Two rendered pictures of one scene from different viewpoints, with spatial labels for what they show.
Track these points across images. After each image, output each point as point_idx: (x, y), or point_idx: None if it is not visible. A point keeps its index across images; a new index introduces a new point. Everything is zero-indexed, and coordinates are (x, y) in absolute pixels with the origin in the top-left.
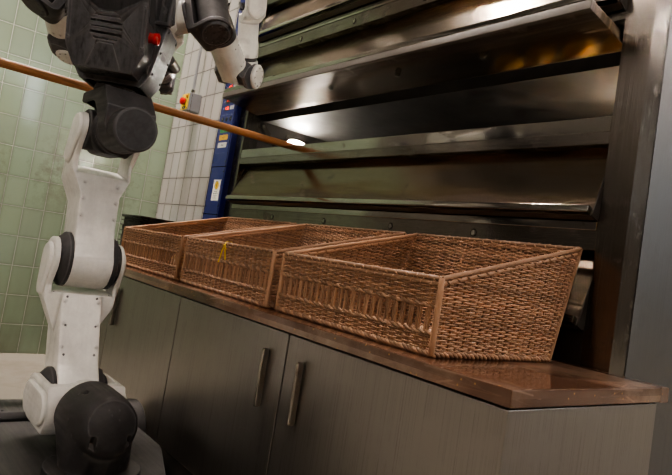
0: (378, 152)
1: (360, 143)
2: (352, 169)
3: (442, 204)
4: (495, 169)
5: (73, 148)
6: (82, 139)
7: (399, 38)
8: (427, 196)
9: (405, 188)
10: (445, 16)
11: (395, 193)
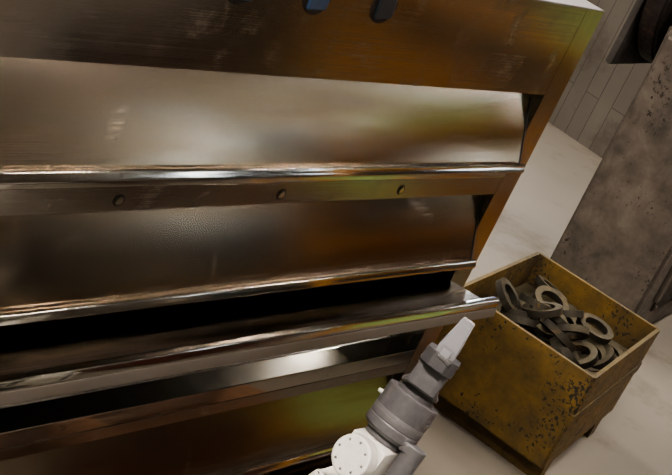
0: (143, 424)
1: (105, 418)
2: (64, 452)
3: (261, 472)
4: (299, 405)
5: None
6: None
7: (220, 253)
8: (225, 461)
9: (188, 459)
10: (295, 224)
11: (174, 471)
